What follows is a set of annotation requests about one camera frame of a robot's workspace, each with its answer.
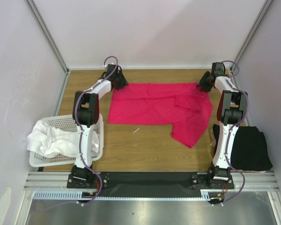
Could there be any pink t shirt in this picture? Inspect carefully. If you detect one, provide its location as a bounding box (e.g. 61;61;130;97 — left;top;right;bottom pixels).
108;82;213;148

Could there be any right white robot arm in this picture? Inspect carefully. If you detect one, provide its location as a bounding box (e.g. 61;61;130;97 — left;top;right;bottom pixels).
198;61;248;188

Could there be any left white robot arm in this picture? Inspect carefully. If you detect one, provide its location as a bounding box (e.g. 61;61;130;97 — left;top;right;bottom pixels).
67;64;128;188

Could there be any white laundry basket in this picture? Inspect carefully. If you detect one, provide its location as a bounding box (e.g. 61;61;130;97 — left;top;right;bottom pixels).
30;115;104;167

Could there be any black folded t shirt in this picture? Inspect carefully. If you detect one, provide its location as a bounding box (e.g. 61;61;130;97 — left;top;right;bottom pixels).
210;124;274;172

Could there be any white crumpled t shirt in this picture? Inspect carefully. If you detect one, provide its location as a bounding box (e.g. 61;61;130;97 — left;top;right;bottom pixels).
26;120;101;158

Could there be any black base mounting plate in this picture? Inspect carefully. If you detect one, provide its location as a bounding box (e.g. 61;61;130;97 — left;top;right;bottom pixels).
67;171;235;199

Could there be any aluminium frame rail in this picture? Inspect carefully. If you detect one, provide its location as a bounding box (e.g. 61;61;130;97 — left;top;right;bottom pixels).
24;172;279;201

